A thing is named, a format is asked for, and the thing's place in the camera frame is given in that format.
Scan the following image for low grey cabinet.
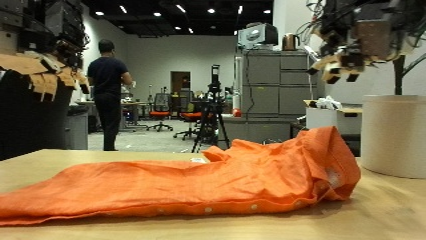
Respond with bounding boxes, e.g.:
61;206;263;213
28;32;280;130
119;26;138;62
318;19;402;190
219;114;298;145

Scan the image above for orange seat office chair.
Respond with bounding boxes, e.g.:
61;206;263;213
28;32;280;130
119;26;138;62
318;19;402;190
171;89;203;141
145;93;174;132

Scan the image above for light wooden lab desk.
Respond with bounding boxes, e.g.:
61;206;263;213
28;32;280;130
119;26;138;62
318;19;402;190
119;100;150;128

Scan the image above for white power strip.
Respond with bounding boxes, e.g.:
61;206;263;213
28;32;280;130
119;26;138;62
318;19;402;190
302;45;322;63

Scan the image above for grey pedestal drawer unit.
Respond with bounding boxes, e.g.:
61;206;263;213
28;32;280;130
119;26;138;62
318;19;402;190
65;104;89;150

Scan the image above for orange button shirt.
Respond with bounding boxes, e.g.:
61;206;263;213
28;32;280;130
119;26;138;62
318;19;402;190
0;125;363;228

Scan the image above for tall grey filing cabinet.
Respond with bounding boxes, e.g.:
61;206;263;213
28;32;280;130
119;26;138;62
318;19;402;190
238;49;324;118

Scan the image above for white cylindrical plant pot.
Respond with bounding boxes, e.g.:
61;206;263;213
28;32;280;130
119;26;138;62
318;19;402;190
359;94;426;179

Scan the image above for white storage box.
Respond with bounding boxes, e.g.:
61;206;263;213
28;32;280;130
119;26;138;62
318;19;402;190
304;107;363;136

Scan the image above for grey boxy monitor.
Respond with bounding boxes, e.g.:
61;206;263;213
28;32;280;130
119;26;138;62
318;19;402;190
237;22;279;51

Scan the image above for black camera tripod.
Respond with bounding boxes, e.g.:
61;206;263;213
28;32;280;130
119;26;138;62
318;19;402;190
190;64;231;154

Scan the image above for black office chair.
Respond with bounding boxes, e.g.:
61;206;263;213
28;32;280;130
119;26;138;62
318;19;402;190
0;68;75;162

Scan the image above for white crumpled bags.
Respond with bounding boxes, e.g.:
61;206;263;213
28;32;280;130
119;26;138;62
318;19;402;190
312;95;343;111

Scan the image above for person in dark shirt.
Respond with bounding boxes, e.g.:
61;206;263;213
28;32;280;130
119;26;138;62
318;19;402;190
86;38;134;152

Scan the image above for green leafy plant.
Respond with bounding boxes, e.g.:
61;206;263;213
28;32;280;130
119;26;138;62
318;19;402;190
391;49;426;97

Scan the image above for brown door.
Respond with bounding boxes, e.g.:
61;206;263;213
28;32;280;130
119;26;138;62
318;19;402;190
170;70;191;96

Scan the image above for copper kettle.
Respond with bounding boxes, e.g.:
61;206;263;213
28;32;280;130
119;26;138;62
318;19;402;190
280;33;300;52

